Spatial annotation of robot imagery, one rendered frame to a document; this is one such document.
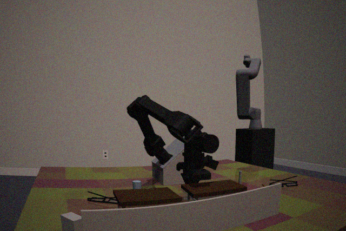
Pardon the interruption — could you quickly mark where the white curved panel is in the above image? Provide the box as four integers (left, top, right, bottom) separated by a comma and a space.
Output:
81, 183, 282, 231

